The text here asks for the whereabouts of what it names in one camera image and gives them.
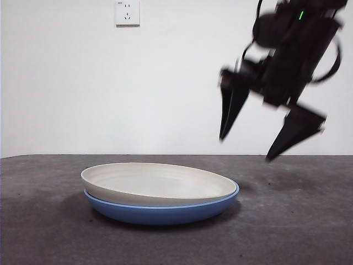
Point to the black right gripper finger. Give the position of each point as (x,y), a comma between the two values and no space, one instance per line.
(231,96)
(300,124)

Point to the white round plate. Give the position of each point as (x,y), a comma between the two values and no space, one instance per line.
(154,182)

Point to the blue round plate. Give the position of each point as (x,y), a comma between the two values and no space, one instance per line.
(160,215)

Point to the white wall socket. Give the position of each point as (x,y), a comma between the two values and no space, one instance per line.
(127,13)

